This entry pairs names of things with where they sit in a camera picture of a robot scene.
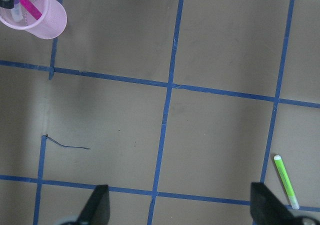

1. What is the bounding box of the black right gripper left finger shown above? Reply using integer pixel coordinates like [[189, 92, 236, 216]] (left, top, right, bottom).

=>
[[76, 184, 111, 225]]

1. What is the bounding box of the pink pen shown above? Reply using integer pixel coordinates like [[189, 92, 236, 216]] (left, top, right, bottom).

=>
[[20, 0, 42, 21]]

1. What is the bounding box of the purple pen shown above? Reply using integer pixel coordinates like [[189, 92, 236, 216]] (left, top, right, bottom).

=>
[[11, 0, 23, 23]]

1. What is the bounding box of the pink mesh cup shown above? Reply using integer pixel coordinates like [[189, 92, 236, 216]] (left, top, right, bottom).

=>
[[0, 0, 67, 40]]

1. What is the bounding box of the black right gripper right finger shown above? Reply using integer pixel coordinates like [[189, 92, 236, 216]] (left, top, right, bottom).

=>
[[250, 182, 295, 225]]

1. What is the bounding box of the green highlighter pen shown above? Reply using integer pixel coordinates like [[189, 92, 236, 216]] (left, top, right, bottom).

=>
[[273, 154, 300, 210]]

